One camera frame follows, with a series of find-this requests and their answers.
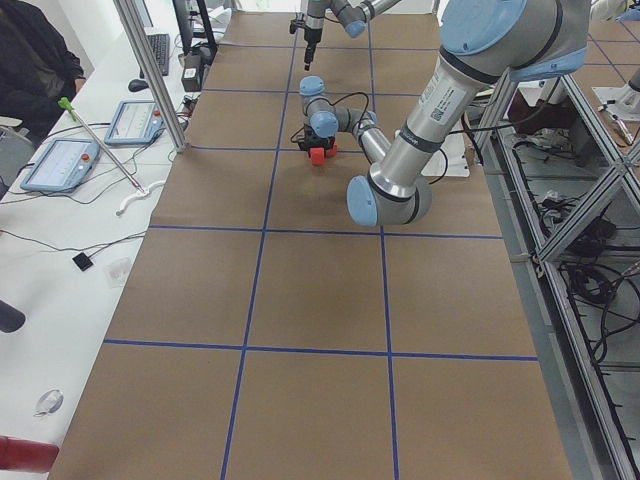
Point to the white pedestal base plate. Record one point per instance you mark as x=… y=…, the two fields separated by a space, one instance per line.
x=450 y=160

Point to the long metal rod green tip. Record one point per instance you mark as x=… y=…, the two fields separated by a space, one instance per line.
x=66 y=105

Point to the red block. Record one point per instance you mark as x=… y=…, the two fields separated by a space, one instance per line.
x=317 y=156
x=332 y=151

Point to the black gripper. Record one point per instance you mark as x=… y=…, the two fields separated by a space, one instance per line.
x=312 y=36
x=314 y=138

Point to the aluminium frame post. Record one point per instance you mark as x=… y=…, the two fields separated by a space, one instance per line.
x=137 y=37

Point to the far teach pendant tablet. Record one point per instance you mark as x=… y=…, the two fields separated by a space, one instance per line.
x=135 y=123

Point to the red cylinder on table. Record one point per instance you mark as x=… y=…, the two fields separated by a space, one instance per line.
x=27 y=456

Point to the near teach pendant tablet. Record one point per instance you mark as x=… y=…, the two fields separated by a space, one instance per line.
x=62 y=167

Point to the black keyboard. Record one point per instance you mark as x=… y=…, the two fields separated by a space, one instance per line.
x=160 y=44

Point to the black computer mouse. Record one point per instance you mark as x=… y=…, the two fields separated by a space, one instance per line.
x=137 y=85

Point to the black box device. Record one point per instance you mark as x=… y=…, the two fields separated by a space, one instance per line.
x=192 y=73

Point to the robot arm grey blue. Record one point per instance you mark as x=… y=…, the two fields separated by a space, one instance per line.
x=480 y=41
x=353 y=19

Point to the person in black jacket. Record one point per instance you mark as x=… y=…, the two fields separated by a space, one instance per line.
x=37 y=69

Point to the teach pendant tablet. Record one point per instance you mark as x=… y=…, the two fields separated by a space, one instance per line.
x=62 y=167
x=135 y=123

